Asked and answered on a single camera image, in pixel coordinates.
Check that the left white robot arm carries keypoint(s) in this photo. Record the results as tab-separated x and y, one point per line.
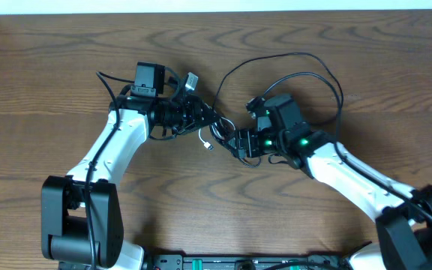
81	219

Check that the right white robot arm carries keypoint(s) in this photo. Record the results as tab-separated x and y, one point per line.
402	213

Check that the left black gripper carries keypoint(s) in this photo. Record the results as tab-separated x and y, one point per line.
195	108

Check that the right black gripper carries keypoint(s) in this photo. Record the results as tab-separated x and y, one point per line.
251	135

